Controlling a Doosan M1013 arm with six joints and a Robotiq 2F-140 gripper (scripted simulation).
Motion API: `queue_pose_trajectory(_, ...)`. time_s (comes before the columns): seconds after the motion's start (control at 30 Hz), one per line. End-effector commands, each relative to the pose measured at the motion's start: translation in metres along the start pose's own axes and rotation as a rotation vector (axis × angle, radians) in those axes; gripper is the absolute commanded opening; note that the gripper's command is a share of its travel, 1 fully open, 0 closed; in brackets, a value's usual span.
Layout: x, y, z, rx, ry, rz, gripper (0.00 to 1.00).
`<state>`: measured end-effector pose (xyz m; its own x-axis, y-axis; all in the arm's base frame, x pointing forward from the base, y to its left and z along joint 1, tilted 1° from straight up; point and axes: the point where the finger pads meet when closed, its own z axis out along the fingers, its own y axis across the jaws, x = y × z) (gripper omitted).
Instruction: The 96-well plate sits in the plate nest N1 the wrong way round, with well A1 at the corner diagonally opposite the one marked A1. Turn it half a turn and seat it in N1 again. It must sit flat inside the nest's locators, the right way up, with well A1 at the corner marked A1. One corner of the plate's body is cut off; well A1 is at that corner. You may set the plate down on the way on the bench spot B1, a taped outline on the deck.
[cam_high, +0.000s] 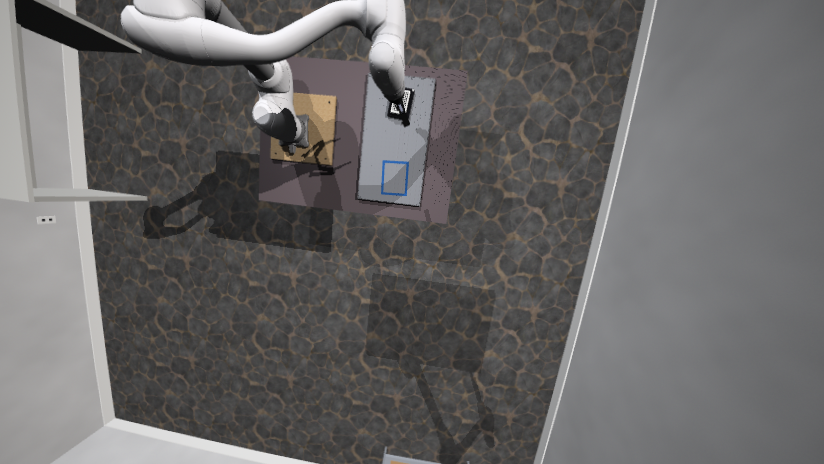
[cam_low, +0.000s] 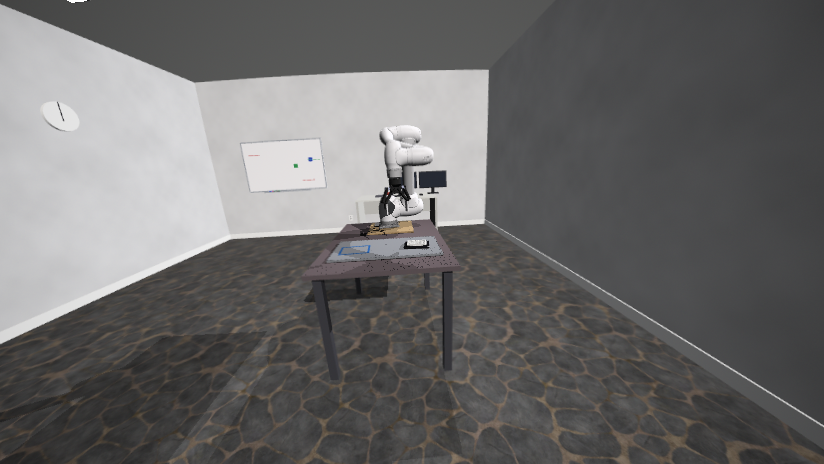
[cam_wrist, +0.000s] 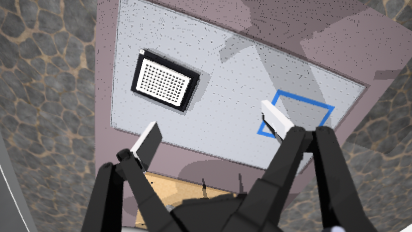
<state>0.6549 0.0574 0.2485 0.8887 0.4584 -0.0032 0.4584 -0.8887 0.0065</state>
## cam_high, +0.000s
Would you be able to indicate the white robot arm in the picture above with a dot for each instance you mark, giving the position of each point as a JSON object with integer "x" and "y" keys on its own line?
{"x": 178, "y": 30}

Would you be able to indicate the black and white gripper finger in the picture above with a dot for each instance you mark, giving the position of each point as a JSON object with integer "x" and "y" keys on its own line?
{"x": 402, "y": 113}

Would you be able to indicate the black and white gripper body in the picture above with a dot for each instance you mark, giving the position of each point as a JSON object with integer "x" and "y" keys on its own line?
{"x": 397, "y": 101}

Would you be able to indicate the black rectangular frame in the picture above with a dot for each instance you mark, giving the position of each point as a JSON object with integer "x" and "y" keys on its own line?
{"x": 408, "y": 108}

